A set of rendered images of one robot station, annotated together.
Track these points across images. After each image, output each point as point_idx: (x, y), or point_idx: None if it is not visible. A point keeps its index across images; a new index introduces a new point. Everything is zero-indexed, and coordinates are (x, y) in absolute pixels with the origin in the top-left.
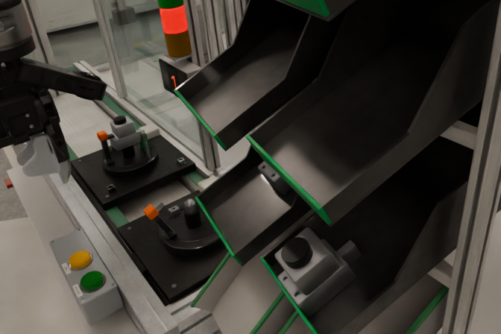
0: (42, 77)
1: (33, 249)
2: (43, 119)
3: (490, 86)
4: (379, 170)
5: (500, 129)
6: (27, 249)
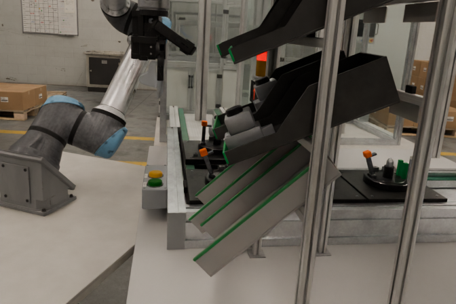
0: (165, 30)
1: (138, 178)
2: (157, 51)
3: (328, 5)
4: (266, 41)
5: (328, 27)
6: (135, 178)
